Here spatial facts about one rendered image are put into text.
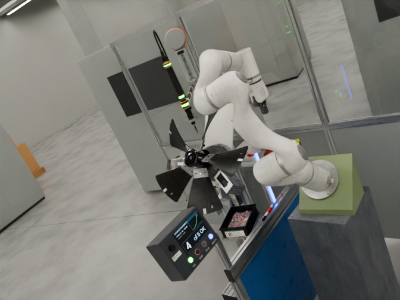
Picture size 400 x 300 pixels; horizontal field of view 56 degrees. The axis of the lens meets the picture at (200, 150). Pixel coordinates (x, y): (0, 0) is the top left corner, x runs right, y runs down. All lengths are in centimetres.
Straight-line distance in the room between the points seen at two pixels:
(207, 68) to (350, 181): 84
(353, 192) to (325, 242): 28
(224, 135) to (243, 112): 115
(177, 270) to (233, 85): 76
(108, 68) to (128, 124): 76
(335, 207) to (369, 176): 98
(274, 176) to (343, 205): 42
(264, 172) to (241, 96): 35
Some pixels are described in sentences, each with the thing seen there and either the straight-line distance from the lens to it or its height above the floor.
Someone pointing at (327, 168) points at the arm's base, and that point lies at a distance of 189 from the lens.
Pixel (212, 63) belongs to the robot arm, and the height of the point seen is 179.
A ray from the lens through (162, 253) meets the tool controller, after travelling 157.
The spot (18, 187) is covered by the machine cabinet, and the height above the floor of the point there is 48.
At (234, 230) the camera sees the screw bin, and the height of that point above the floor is 86.
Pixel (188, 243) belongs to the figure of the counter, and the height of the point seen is 117.
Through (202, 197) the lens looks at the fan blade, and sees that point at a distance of 230.
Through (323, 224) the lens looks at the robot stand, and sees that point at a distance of 186.
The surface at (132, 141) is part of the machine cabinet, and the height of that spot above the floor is 84.
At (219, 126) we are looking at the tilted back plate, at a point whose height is 125.
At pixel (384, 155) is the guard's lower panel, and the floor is 73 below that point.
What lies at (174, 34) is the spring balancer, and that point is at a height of 191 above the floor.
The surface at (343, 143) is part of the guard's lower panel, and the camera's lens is 272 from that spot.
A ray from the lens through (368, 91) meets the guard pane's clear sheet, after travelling 252.
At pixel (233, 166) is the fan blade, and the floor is 115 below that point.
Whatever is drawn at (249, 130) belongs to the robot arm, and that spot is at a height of 152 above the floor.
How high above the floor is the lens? 198
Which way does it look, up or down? 18 degrees down
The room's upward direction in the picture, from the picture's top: 24 degrees counter-clockwise
